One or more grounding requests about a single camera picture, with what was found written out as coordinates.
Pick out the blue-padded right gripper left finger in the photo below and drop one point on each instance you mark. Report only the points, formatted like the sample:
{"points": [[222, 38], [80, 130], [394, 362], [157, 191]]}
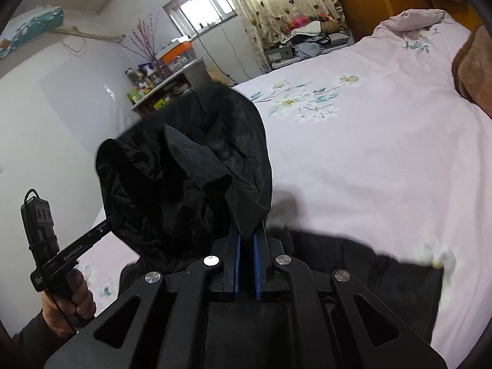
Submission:
{"points": [[225, 281]]}

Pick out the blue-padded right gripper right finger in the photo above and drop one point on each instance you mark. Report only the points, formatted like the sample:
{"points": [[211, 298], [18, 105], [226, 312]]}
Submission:
{"points": [[265, 251]]}

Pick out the black puffer hooded jacket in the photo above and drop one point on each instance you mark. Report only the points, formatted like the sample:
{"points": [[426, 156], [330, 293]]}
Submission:
{"points": [[183, 177]]}

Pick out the pile of clothes by window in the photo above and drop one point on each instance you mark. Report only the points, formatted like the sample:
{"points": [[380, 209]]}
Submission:
{"points": [[313, 39]]}

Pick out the person's left hand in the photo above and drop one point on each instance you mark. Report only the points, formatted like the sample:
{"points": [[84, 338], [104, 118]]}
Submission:
{"points": [[56, 310]]}

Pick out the pink floral bed sheet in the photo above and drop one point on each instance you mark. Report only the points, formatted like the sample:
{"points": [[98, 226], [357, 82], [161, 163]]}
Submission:
{"points": [[374, 143]]}

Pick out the wooden shelf with clutter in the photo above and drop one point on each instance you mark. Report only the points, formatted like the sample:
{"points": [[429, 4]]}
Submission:
{"points": [[193, 75]]}

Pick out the orange white storage box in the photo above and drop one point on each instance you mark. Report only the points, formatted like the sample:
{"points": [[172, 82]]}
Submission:
{"points": [[177, 54]]}

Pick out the pink dried flower branches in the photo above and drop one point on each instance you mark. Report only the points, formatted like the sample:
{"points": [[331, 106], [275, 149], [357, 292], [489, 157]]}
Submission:
{"points": [[142, 40]]}

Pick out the brown beige plush blanket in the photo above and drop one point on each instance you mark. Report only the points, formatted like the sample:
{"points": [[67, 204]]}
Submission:
{"points": [[472, 70]]}

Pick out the black camera box with cable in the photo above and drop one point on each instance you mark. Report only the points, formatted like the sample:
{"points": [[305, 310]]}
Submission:
{"points": [[39, 228]]}

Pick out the window with frame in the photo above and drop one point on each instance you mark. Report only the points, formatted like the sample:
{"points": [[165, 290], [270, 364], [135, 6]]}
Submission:
{"points": [[195, 17]]}

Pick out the wall air conditioner floral cover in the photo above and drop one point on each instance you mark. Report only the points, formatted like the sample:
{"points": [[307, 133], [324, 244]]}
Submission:
{"points": [[29, 26]]}

